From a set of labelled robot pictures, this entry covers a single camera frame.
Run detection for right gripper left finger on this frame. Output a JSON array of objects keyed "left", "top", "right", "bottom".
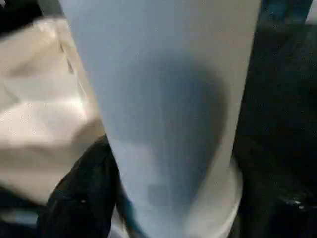
[{"left": 37, "top": 135, "right": 136, "bottom": 238}]

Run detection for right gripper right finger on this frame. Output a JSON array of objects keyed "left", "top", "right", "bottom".
[{"left": 236, "top": 153, "right": 317, "bottom": 238}]

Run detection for white plastic table top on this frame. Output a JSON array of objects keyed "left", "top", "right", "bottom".
[{"left": 0, "top": 18, "right": 107, "bottom": 206}]

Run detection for white plastic table leg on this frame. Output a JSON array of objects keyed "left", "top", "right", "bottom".
[{"left": 61, "top": 0, "right": 262, "bottom": 238}]

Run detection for black work mat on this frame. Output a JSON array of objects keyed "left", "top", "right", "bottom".
[{"left": 0, "top": 0, "right": 317, "bottom": 238}]

